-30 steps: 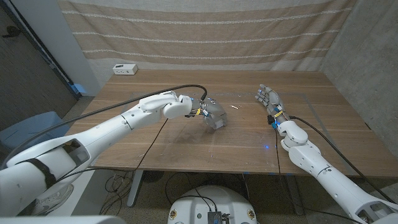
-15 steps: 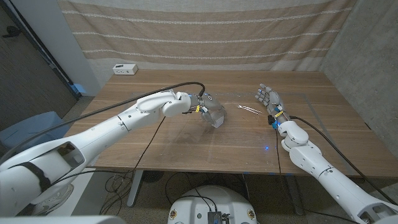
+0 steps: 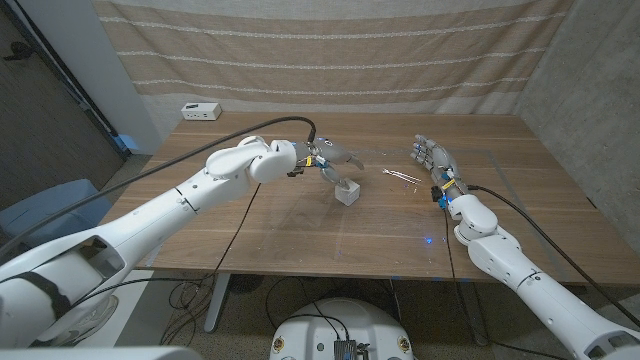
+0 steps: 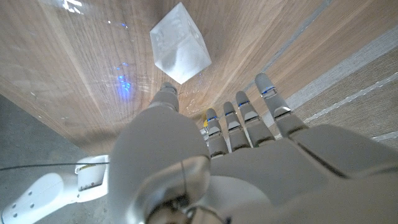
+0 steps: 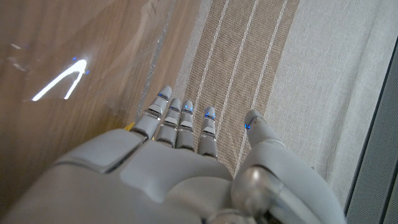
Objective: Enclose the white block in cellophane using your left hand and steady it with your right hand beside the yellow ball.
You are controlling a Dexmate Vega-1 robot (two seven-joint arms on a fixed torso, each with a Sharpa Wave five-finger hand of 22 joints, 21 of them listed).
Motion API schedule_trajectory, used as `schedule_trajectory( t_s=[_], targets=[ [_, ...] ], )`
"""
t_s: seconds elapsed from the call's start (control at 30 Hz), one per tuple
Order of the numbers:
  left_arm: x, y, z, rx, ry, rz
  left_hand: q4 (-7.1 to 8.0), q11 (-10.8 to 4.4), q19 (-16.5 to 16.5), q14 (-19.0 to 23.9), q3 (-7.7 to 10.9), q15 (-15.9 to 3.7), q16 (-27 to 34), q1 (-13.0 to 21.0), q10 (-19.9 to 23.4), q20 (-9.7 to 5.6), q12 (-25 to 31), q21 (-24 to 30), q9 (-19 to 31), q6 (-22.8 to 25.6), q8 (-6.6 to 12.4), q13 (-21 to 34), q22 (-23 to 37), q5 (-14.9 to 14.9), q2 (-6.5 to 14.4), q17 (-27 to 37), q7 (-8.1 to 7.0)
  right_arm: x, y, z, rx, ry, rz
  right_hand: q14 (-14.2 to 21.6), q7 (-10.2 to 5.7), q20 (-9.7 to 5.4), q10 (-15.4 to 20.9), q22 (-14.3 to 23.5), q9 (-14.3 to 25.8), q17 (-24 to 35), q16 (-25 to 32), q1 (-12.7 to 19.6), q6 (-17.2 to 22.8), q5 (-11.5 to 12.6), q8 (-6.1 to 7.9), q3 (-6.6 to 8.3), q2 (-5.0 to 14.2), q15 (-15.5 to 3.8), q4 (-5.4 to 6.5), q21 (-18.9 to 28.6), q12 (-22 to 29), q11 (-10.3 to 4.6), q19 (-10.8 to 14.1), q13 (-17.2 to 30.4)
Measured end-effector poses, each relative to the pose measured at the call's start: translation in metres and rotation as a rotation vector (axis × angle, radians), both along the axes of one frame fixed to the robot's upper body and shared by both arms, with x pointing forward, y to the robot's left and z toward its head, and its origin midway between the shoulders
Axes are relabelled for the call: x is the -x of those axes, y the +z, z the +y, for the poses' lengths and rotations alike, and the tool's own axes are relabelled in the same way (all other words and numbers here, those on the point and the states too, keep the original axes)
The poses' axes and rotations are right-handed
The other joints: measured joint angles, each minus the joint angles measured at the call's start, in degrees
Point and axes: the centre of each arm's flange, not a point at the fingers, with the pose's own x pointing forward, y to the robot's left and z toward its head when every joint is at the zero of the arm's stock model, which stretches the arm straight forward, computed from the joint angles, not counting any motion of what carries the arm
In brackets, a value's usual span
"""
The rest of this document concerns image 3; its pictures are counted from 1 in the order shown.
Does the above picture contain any white block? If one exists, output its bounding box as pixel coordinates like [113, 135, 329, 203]
[334, 178, 361, 207]

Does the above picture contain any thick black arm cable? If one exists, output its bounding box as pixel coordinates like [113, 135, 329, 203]
[467, 183, 640, 329]
[0, 115, 317, 256]

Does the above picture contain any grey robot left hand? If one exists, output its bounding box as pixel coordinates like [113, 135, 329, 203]
[291, 138, 366, 191]

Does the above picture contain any black floor cable tangle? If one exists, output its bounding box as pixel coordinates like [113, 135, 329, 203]
[159, 274, 236, 347]

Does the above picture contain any black door handle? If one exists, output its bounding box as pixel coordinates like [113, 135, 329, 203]
[2, 41, 35, 62]

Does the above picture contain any blue-grey upholstered seat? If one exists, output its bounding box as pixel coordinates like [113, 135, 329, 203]
[0, 178, 114, 251]

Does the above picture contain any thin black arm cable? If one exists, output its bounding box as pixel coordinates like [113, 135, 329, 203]
[69, 182, 262, 307]
[442, 205, 574, 360]

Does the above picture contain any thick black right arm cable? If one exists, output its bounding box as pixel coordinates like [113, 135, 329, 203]
[467, 183, 640, 329]

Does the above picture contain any beige striped backdrop cloth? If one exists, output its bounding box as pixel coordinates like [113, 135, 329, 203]
[92, 0, 576, 115]

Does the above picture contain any black door frame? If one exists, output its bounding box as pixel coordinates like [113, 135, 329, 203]
[0, 0, 126, 161]

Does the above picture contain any grey table leg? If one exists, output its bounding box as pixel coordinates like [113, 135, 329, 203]
[203, 273, 231, 334]
[458, 279, 490, 347]

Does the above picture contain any clear cellophane sheet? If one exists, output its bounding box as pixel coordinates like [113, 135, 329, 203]
[259, 149, 431, 264]

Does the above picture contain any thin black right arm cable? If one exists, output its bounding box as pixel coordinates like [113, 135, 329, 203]
[442, 205, 574, 360]

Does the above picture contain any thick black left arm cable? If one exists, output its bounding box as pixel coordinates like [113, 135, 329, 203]
[0, 115, 317, 256]

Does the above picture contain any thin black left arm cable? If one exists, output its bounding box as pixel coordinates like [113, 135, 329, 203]
[69, 182, 262, 307]

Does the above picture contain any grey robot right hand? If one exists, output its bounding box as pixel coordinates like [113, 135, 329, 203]
[410, 133, 469, 199]

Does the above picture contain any white robot torso base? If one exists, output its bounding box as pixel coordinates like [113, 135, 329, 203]
[269, 298, 415, 360]

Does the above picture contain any white power strip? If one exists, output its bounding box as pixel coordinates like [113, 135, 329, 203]
[180, 102, 223, 122]

